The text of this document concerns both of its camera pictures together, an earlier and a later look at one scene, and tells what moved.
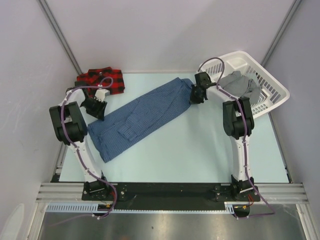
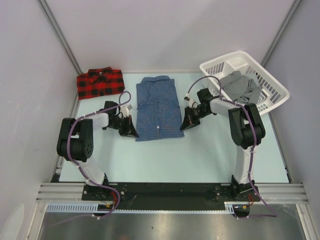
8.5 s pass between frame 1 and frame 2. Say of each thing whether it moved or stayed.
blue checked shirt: moved
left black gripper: moved
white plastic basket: stayed
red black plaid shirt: stayed
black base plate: stayed
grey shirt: stayed
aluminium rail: stayed
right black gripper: moved
